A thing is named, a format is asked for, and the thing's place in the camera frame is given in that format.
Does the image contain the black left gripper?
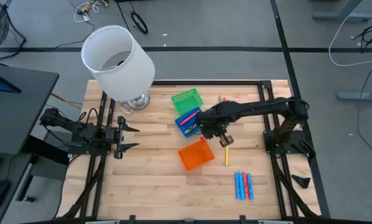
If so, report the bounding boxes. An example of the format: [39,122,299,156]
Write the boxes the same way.
[106,116,141,160]

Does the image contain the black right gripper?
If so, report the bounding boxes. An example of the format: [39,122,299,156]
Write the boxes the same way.
[195,116,235,148]

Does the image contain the blue fat marker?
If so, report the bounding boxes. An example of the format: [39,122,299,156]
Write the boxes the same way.
[235,172,241,200]
[238,172,245,200]
[246,173,255,201]

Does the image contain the small clear plastic object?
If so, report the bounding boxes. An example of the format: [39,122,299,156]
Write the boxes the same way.
[121,101,134,115]

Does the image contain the orange plastic basket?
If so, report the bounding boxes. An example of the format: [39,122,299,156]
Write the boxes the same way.
[177,138,215,172]

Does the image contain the blue plastic basket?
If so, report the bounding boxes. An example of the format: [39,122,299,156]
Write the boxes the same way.
[174,106,204,138]

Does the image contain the green plastic basket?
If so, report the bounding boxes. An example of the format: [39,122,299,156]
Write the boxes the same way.
[170,88,204,116]

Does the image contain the white table lamp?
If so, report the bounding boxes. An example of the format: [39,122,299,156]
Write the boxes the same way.
[80,24,156,111]

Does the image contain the black spare gripper finger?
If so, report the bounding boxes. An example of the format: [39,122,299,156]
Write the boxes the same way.
[291,174,312,190]

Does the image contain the black desk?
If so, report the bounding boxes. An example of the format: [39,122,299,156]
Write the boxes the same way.
[0,63,70,203]

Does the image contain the grey desk leg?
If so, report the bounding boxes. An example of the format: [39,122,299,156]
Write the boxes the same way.
[312,0,372,22]
[337,85,372,102]

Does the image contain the black aluminium table frame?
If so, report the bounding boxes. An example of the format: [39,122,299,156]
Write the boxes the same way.
[57,79,332,224]

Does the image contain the yellow floor cable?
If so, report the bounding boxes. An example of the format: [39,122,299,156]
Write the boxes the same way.
[50,91,83,110]

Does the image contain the black coiled cable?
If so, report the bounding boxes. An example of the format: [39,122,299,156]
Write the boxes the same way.
[129,11,149,35]

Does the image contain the white cable bundle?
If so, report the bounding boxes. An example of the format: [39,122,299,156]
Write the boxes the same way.
[73,0,109,23]

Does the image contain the black floor cable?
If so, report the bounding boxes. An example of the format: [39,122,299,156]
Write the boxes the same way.
[356,52,372,174]

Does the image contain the white floor cable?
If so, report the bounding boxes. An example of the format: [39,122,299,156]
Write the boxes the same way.
[328,0,372,68]

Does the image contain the black cable bundle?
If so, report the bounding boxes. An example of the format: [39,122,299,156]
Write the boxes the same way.
[352,12,372,54]

